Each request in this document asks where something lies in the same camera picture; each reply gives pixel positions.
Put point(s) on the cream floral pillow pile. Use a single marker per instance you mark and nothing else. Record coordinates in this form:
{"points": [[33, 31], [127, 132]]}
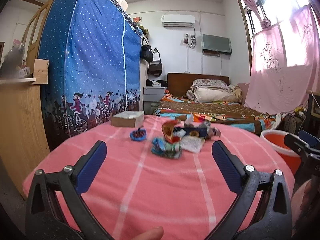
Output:
{"points": [[208, 90]]}

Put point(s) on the dark wooden headboard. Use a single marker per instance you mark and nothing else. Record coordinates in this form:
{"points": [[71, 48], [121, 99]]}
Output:
{"points": [[180, 83]]}

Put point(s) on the white paper packet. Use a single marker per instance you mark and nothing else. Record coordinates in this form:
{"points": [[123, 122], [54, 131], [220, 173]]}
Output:
{"points": [[192, 144]]}

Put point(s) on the orange plastic bucket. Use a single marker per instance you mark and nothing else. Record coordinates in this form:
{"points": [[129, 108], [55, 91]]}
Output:
{"points": [[275, 138]]}

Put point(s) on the blue crumpled wrapper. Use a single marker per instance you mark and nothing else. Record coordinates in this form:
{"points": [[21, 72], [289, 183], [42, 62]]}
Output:
{"points": [[138, 135]]}

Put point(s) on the brown hanging handbag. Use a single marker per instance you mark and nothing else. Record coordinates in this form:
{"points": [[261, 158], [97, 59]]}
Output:
{"points": [[155, 67]]}

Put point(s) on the pink checked table cloth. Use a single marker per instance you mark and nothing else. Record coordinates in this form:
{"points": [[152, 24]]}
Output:
{"points": [[133, 191]]}

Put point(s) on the left hand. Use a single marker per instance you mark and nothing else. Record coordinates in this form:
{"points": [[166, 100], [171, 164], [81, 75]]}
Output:
{"points": [[152, 234]]}

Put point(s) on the brown tissue box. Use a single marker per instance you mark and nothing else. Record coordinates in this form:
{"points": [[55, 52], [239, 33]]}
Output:
{"points": [[131, 119]]}

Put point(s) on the white wall air conditioner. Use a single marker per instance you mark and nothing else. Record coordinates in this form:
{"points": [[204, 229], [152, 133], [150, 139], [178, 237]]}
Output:
{"points": [[179, 20]]}

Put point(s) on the grey bedside drawer cabinet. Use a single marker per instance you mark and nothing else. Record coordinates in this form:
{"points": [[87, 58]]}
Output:
{"points": [[151, 98]]}

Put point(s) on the light wooden shelf unit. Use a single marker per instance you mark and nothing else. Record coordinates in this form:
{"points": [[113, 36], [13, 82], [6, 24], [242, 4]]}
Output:
{"points": [[23, 140]]}

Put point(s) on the green wall-mounted cabinet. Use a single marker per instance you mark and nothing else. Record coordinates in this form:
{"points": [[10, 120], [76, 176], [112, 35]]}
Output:
{"points": [[216, 44]]}

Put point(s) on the grey plush toy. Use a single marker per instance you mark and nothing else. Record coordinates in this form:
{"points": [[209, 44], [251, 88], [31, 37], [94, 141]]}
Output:
{"points": [[12, 61]]}

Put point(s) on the black hanging bag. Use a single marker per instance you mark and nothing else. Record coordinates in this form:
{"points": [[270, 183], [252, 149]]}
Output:
{"points": [[146, 52]]}

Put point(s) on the dark blue foil wrapper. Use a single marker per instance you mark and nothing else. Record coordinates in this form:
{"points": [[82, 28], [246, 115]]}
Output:
{"points": [[203, 130]]}

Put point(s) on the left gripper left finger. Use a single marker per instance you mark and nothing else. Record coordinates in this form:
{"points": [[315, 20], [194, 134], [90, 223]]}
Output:
{"points": [[75, 179]]}

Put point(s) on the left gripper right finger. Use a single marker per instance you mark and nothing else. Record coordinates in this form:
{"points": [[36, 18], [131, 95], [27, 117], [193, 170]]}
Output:
{"points": [[262, 207]]}

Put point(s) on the pink window curtain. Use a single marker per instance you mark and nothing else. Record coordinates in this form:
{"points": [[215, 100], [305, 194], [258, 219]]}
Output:
{"points": [[285, 54]]}

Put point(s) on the red orange snack wrapper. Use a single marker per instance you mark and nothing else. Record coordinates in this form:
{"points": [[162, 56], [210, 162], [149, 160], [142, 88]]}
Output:
{"points": [[168, 131]]}

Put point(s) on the blue dotted fabric wardrobe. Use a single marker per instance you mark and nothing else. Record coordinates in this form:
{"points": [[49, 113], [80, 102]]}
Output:
{"points": [[93, 50]]}

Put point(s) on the right hand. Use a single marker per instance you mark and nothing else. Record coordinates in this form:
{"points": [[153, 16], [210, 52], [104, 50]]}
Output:
{"points": [[300, 199]]}

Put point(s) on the colourful striped bed quilt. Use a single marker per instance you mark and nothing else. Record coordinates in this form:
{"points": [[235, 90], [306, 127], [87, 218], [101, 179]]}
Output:
{"points": [[224, 112]]}

